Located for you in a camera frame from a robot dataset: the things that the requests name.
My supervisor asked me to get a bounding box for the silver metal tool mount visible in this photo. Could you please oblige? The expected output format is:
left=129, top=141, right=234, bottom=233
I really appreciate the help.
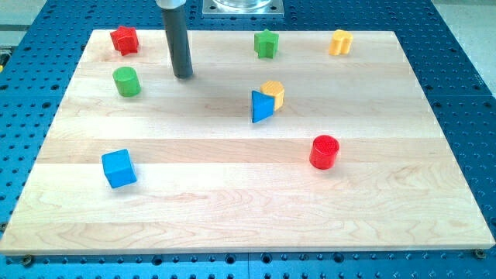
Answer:
left=155, top=0, right=186, bottom=9

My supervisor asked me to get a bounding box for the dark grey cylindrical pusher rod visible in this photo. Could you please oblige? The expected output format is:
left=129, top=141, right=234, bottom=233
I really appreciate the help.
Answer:
left=162, top=5, right=193, bottom=79

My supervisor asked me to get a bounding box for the red star block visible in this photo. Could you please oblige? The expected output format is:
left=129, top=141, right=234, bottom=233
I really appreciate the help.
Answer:
left=110, top=26, right=139, bottom=56

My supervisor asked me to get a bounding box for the green star block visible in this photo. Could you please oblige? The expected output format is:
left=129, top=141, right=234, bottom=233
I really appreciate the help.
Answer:
left=253, top=29, right=279, bottom=59

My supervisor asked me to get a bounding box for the green cylinder block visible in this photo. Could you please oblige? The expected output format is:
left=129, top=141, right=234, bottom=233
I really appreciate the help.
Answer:
left=112, top=67, right=141, bottom=98

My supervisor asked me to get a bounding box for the yellow hexagon block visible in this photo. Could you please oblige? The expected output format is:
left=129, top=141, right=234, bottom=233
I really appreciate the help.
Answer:
left=260, top=81, right=285, bottom=111

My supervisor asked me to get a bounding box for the blue triangle block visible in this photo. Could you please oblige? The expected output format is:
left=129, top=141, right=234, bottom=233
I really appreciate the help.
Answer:
left=251, top=91, right=274, bottom=123

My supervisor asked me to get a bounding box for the blue cube block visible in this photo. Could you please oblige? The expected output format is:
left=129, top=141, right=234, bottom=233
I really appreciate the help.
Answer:
left=102, top=149, right=137, bottom=188

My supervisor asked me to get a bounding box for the yellow heart-shaped block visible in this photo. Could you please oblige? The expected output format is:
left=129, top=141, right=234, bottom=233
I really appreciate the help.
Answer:
left=329, top=29, right=353, bottom=56

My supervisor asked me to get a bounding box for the light wooden board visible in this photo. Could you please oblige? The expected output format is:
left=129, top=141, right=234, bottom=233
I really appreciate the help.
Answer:
left=1, top=29, right=494, bottom=255

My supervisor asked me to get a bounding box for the red cylinder block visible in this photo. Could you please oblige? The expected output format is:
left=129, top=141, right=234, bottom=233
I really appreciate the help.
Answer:
left=309, top=135, right=340, bottom=170

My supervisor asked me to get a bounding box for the brass clamp screw left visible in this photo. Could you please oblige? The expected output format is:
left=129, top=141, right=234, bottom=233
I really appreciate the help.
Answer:
left=20, top=254, right=34, bottom=267

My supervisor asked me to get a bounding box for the brass clamp screw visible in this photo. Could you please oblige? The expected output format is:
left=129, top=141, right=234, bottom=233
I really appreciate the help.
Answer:
left=473, top=249, right=487, bottom=260
left=20, top=254, right=34, bottom=267

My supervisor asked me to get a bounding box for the brass clamp screw right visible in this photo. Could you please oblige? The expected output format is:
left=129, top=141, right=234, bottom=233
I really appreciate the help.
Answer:
left=473, top=249, right=487, bottom=260

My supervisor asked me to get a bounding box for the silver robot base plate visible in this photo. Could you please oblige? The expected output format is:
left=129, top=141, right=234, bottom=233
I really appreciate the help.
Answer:
left=202, top=0, right=284, bottom=18

